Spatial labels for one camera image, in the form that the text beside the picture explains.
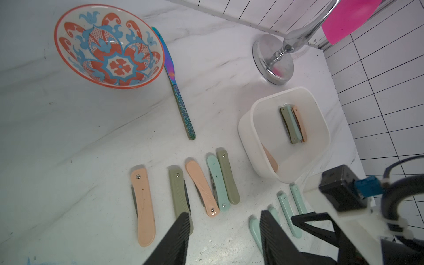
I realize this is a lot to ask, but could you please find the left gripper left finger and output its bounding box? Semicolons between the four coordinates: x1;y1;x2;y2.
144;212;191;265

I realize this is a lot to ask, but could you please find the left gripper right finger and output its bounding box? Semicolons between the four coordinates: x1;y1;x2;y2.
259;210;336;265

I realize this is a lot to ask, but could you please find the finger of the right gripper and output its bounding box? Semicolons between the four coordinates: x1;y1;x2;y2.
291;213;348;247

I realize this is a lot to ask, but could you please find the mint folding fruit knife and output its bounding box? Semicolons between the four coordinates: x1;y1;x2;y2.
289;183;308;215

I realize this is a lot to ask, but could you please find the pink folding fruit knife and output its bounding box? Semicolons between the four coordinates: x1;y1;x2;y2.
185;160;220;218

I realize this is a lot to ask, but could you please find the olive folding fruit knife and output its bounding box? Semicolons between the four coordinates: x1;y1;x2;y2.
216;148;240;205

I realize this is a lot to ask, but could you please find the white plastic storage box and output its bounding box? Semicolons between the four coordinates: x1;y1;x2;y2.
238;87;330;183

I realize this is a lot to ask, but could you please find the hidden mint knife in box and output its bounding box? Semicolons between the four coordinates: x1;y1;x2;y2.
287;105;303;142

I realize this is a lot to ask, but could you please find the iridescent butter knife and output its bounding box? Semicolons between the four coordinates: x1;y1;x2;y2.
152;27;196;140

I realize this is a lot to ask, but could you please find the chrome glass holder stand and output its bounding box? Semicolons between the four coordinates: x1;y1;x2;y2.
252;0;340;86

